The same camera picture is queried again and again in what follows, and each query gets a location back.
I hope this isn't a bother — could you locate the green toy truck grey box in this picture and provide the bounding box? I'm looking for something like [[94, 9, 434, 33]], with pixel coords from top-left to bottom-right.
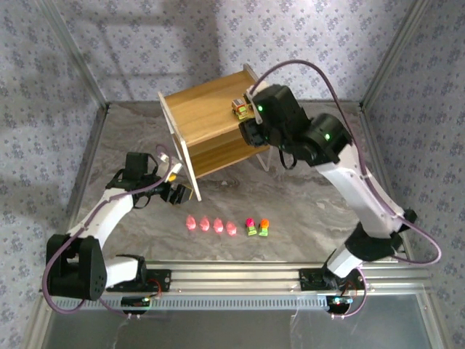
[[231, 99, 252, 121]]

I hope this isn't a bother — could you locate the wooden two-tier shelf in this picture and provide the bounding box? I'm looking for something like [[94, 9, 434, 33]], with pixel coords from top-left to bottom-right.
[[157, 63, 279, 203]]

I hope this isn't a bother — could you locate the grey metal sheet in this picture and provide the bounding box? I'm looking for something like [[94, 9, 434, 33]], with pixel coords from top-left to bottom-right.
[[39, 308, 435, 349]]

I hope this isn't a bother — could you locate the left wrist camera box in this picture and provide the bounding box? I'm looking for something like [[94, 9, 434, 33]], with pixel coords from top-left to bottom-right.
[[158, 152, 184, 182]]

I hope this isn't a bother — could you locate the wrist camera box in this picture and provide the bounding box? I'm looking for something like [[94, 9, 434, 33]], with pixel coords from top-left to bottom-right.
[[158, 152, 184, 182], [243, 85, 264, 124]]

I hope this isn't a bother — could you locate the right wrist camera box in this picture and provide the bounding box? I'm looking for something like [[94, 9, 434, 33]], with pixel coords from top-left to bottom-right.
[[243, 85, 264, 124]]

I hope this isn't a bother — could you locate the aluminium frame side bar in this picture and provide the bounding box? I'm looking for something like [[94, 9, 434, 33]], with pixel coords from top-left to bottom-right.
[[357, 103, 413, 265], [52, 105, 112, 266]]

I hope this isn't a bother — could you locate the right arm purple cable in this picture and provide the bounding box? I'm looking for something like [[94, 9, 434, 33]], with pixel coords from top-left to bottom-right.
[[250, 60, 442, 321]]

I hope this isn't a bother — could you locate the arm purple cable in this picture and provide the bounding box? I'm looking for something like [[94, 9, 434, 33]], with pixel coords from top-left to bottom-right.
[[41, 143, 171, 321], [250, 60, 442, 321]]

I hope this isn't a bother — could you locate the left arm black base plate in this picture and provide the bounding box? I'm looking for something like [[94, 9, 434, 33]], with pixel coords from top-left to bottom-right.
[[105, 268, 172, 293]]

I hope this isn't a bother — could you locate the aluminium mounting rail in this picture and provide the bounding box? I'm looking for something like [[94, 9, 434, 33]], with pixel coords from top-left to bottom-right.
[[39, 260, 432, 295]]

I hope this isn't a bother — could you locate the grey slotted cable duct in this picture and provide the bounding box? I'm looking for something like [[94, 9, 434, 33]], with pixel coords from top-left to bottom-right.
[[52, 294, 330, 310]]

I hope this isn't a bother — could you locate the aluminium frame post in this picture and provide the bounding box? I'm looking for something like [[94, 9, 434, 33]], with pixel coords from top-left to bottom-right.
[[358, 0, 434, 110], [38, 0, 110, 110]]

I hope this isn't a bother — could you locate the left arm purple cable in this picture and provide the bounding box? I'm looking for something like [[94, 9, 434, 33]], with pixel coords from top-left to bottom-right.
[[41, 143, 171, 321]]

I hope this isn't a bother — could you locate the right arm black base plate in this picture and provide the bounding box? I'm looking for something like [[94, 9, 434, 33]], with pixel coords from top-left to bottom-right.
[[299, 268, 366, 292]]

